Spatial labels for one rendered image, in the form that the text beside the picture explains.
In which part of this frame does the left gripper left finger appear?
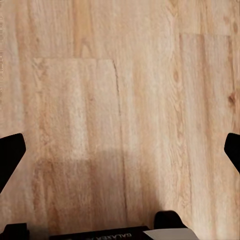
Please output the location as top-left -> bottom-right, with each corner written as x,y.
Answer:
0,133 -> 26,193

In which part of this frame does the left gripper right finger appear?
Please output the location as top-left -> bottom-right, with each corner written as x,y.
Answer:
224,132 -> 240,173

